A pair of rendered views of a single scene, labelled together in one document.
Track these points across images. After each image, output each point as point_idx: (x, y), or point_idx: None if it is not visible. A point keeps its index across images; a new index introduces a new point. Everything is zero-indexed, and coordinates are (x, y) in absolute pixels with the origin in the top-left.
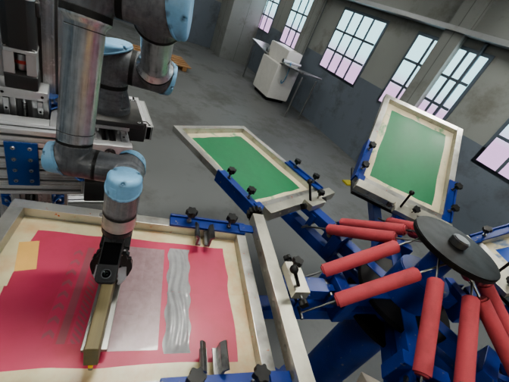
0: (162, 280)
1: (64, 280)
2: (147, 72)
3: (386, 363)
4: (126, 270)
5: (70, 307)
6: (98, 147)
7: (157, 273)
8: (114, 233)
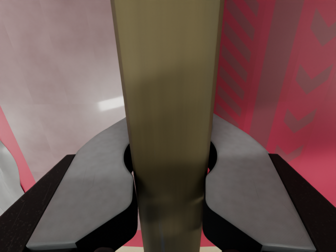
0: (18, 144)
1: (306, 127)
2: None
3: None
4: (43, 205)
5: (288, 26)
6: None
7: (45, 165)
8: None
